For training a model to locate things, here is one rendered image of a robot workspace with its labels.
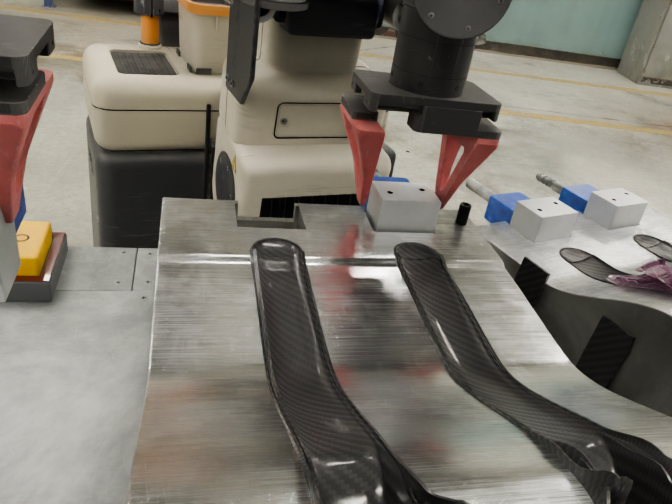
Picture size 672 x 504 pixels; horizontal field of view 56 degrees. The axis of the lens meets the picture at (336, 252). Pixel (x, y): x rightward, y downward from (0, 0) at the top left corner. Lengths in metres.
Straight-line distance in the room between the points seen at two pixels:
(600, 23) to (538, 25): 0.57
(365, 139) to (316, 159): 0.40
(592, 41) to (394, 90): 6.06
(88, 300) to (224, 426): 0.29
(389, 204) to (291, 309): 0.13
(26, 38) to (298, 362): 0.22
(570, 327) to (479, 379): 0.18
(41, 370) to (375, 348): 0.24
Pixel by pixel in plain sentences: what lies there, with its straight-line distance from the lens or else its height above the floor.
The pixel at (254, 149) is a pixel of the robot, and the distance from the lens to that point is 0.85.
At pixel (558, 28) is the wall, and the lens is 6.35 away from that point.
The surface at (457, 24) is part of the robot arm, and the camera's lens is 0.39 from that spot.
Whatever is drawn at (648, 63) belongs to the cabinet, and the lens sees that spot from 6.22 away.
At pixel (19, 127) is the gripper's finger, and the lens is 0.32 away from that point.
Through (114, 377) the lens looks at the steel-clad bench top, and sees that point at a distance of 0.48.
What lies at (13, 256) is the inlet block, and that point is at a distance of 0.40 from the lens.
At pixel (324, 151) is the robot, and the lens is 0.88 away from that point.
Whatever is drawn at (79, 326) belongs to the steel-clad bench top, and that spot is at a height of 0.80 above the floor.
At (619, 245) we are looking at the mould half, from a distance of 0.69.
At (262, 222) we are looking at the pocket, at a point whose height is 0.87.
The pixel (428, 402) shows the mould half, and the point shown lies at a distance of 0.34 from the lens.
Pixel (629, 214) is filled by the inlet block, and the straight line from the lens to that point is 0.73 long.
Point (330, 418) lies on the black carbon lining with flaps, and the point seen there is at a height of 0.90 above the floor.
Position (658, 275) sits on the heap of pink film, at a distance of 0.57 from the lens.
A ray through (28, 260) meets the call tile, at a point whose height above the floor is 0.83.
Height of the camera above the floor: 1.12
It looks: 30 degrees down
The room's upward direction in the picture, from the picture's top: 10 degrees clockwise
